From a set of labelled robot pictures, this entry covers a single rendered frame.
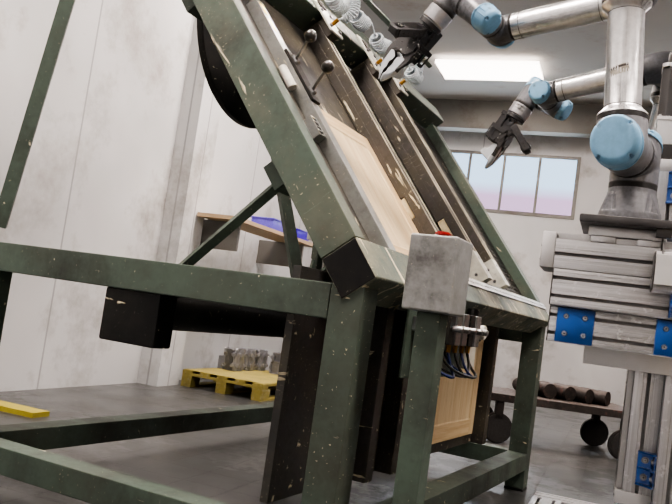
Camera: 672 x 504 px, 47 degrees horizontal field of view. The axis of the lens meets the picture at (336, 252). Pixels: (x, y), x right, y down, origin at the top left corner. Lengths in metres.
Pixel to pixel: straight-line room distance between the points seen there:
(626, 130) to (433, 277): 0.55
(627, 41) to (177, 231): 4.35
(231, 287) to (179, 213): 3.84
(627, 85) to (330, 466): 1.13
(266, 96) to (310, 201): 0.33
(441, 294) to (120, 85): 3.96
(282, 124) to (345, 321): 0.55
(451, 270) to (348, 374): 0.35
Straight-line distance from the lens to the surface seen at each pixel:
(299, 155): 2.01
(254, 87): 2.14
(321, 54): 2.97
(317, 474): 1.93
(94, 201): 5.29
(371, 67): 3.35
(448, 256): 1.80
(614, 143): 1.91
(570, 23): 2.25
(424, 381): 1.84
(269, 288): 1.99
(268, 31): 2.50
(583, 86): 2.70
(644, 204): 2.02
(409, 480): 1.87
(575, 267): 1.99
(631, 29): 2.02
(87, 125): 5.20
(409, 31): 2.22
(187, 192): 5.88
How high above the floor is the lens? 0.72
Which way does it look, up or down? 4 degrees up
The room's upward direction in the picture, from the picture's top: 8 degrees clockwise
